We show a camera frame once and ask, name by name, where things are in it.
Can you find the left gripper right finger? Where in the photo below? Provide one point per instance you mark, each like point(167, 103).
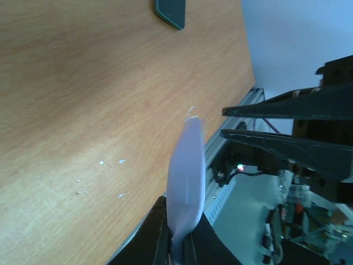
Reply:
point(202, 246)

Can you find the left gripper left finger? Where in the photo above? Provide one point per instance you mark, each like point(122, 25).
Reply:
point(150, 244)

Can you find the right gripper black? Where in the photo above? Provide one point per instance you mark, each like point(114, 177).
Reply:
point(320, 147)

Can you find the lavender phone case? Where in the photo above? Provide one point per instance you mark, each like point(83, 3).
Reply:
point(186, 186)

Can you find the black phone green edge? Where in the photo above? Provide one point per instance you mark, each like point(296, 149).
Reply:
point(172, 12)

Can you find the grey slotted cable duct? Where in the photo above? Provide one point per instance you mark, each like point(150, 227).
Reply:
point(216, 197)

